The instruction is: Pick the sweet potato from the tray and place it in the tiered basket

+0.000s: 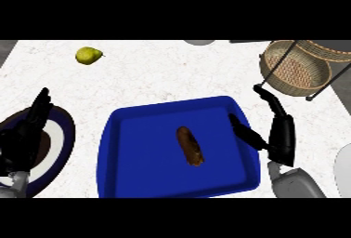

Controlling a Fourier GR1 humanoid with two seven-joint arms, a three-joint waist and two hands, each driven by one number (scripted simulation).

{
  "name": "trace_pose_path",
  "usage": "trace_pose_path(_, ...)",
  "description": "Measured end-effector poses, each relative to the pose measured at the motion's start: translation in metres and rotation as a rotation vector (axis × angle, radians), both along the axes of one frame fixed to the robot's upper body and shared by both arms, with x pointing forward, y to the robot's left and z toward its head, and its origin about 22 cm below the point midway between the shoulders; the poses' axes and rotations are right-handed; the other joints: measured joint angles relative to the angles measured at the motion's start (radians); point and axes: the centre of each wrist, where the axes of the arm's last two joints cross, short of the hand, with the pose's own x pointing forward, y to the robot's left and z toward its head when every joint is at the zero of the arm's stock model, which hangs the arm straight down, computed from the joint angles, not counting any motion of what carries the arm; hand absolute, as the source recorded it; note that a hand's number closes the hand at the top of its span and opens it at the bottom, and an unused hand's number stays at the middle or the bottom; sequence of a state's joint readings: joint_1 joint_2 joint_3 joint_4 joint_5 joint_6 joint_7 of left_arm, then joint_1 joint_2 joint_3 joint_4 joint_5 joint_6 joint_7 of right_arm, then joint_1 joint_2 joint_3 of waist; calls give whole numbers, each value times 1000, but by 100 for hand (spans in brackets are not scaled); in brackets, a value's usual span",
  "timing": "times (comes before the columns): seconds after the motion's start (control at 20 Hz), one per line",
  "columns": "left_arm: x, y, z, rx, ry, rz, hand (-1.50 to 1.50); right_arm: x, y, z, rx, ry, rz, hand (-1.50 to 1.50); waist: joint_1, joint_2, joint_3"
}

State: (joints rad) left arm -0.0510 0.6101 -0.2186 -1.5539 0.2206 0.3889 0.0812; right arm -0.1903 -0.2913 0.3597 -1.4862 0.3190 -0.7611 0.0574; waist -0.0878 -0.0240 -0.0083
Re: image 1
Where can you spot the pale grey rounded object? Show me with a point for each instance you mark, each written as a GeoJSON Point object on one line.
{"type": "Point", "coordinates": [344, 172]}

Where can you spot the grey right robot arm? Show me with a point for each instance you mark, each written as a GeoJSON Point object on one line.
{"type": "Point", "coordinates": [293, 182]}

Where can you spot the wicker tiered basket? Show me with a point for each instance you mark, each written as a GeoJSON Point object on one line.
{"type": "Point", "coordinates": [297, 66]}

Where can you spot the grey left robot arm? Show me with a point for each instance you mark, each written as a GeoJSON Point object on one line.
{"type": "Point", "coordinates": [14, 184]}

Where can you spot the navy and white plate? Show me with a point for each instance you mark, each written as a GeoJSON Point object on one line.
{"type": "Point", "coordinates": [55, 145]}

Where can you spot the grey round object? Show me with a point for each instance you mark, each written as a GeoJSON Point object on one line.
{"type": "Point", "coordinates": [200, 42]}

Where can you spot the yellow-green pear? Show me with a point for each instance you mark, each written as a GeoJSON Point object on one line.
{"type": "Point", "coordinates": [88, 55]}

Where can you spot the blue plastic tray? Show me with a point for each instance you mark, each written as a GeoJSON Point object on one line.
{"type": "Point", "coordinates": [181, 148]}

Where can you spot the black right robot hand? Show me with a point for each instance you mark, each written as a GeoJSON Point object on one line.
{"type": "Point", "coordinates": [282, 136]}

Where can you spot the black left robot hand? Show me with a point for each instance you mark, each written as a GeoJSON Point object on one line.
{"type": "Point", "coordinates": [27, 130]}

